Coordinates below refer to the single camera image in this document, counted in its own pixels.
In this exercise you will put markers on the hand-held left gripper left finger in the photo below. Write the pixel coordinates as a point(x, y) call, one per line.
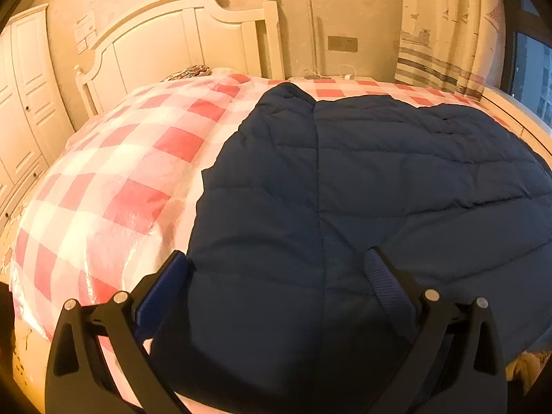
point(166, 284)

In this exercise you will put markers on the pink checkered bed cover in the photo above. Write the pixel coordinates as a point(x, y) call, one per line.
point(129, 172)

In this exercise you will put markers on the window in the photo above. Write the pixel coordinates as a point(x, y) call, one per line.
point(532, 73)

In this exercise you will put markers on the floral bed sheet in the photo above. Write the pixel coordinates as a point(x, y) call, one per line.
point(28, 366)

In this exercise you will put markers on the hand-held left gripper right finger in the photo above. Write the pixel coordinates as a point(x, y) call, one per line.
point(384, 280)

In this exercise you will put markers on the thin white rod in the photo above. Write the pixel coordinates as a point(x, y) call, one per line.
point(313, 39)

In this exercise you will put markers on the cream wooden headboard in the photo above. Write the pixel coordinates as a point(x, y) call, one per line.
point(151, 51)

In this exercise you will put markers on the patterned cream curtain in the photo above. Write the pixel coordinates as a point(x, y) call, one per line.
point(444, 21)

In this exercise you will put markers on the navy quilted jacket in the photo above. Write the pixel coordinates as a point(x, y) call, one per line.
point(323, 189)

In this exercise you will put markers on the multicoloured patterned cloth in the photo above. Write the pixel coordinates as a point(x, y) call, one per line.
point(189, 72)

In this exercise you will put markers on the cream wardrobe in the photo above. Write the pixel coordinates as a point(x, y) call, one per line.
point(26, 95)

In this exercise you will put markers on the paper notes on wall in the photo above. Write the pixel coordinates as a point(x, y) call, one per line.
point(85, 30)

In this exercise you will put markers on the grey wall plate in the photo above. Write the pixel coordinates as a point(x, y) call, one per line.
point(343, 44)

